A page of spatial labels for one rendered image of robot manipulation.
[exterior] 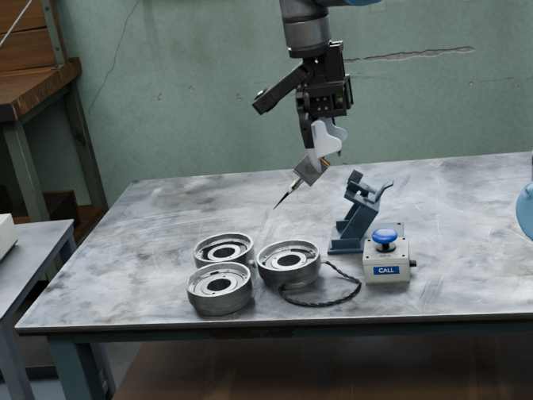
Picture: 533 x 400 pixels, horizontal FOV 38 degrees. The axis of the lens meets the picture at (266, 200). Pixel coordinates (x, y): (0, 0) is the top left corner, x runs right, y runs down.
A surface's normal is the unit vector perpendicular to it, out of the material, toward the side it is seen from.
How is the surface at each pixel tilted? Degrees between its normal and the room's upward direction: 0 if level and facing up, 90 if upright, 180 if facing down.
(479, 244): 0
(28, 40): 90
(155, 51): 90
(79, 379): 90
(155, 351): 0
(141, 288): 0
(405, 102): 90
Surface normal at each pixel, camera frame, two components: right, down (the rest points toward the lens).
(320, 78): -0.26, 0.38
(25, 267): -0.14, -0.90
